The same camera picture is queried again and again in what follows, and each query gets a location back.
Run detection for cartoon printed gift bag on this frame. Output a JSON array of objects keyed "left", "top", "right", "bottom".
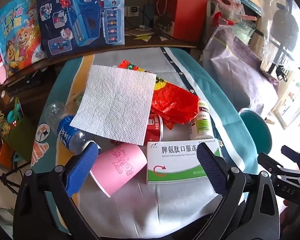
[{"left": 0, "top": 0, "right": 48, "bottom": 78}]

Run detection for red gift bag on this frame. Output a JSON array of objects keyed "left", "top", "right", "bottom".
[{"left": 154, "top": 0, "right": 217, "bottom": 40}]

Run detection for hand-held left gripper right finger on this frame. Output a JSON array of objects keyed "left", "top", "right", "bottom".
[{"left": 197, "top": 143, "right": 279, "bottom": 240}]

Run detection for pink paper cup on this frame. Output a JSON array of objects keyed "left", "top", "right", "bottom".
[{"left": 89, "top": 143, "right": 148, "bottom": 197}]

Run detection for white green medicine box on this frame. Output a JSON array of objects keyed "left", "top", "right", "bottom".
[{"left": 146, "top": 139, "right": 224, "bottom": 185}]

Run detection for red soda can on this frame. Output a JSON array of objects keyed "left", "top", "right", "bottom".
[{"left": 145, "top": 114, "right": 164, "bottom": 142}]

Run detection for dark round fuzzy object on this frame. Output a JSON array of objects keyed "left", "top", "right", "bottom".
[{"left": 269, "top": 3, "right": 300, "bottom": 53}]

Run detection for white green label supplement bottle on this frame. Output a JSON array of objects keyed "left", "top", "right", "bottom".
[{"left": 189, "top": 99, "right": 214, "bottom": 140}]

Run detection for striped teal yellow grey blanket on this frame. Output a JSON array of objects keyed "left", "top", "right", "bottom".
[{"left": 31, "top": 47, "right": 253, "bottom": 240}]

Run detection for white paper towel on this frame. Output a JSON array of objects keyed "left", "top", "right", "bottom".
[{"left": 69, "top": 64, "right": 157, "bottom": 146}]

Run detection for pink white plastic bag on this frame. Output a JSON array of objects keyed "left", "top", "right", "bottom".
[{"left": 214, "top": 0, "right": 243, "bottom": 26}]

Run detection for yellow paper pieces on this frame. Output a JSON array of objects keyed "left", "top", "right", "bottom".
[{"left": 133, "top": 33, "right": 153, "bottom": 43}]

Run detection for purple cloth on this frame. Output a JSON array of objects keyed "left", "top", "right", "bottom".
[{"left": 202, "top": 26, "right": 279, "bottom": 117}]

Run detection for green felt tote bag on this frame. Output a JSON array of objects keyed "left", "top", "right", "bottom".
[{"left": 7, "top": 97, "right": 38, "bottom": 162}]

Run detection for blue label plastic water bottle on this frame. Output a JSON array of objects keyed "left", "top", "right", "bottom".
[{"left": 45, "top": 101, "right": 102, "bottom": 155}]

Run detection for black electronic device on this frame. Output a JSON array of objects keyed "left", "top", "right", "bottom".
[{"left": 4, "top": 74, "right": 42, "bottom": 98}]

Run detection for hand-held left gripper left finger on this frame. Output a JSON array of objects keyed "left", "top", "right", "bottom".
[{"left": 14, "top": 142, "right": 100, "bottom": 240}]

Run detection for teal trash bin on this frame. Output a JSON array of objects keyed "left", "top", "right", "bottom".
[{"left": 239, "top": 107, "right": 273, "bottom": 155}]

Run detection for wall socket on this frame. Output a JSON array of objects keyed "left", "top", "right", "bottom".
[{"left": 125, "top": 5, "right": 140, "bottom": 18}]

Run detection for red foil snack bag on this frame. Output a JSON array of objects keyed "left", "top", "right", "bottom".
[{"left": 116, "top": 59, "right": 200, "bottom": 130}]

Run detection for blue toy box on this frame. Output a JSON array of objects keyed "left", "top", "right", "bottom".
[{"left": 36, "top": 0, "right": 126, "bottom": 60}]

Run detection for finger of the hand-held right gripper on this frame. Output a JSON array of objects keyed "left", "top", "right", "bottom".
[{"left": 257, "top": 152, "right": 283, "bottom": 178}]

